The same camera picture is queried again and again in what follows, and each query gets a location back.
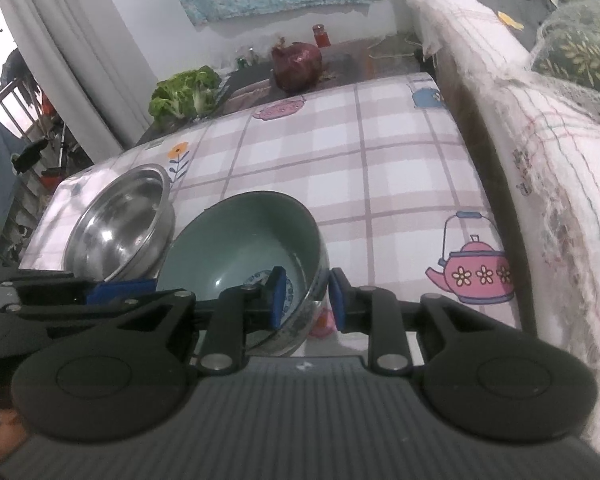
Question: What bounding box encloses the green lettuce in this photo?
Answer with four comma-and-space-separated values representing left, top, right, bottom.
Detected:
148, 66, 222, 124

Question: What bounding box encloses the white fringed sofa throw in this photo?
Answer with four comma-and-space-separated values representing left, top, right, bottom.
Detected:
406, 0, 600, 463

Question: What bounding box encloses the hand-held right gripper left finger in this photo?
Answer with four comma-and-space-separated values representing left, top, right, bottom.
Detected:
114, 266, 287, 373

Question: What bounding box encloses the deep steel bowl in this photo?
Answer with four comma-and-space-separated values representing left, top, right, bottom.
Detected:
62, 162, 177, 284

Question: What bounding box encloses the grey blanket with yellow shapes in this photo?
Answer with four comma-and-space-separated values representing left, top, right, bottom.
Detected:
466, 0, 600, 52

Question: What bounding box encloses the checked teapot print tablecloth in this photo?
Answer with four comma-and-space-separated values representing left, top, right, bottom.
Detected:
19, 72, 525, 358

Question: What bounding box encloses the grey curtain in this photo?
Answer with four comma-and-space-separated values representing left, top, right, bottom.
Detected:
0, 0, 157, 152

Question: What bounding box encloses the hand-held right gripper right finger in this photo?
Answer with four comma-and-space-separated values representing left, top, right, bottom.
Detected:
329, 268, 497, 377

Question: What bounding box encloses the green ceramic bowl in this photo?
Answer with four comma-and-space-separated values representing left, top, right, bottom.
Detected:
156, 191, 330, 357

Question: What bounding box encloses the green leaf print cushion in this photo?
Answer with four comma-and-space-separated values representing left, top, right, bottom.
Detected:
530, 0, 600, 106

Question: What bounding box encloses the dark low table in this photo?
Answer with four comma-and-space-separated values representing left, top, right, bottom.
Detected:
134, 51, 363, 147

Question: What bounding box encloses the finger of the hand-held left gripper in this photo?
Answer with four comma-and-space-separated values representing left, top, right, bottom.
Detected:
0, 269, 157, 332

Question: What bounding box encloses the dark red round vegetable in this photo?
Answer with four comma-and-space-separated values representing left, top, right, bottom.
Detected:
271, 42, 325, 95

